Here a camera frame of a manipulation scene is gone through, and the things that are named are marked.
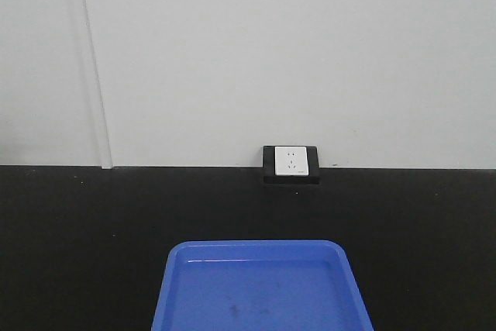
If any blue plastic tray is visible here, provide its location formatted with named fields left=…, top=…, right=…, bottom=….
left=151, top=240, right=373, bottom=330

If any black socket housing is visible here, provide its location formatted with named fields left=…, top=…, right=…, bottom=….
left=263, top=146, right=321, bottom=185

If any white power socket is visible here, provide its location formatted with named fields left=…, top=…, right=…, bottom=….
left=274, top=146, right=309, bottom=177

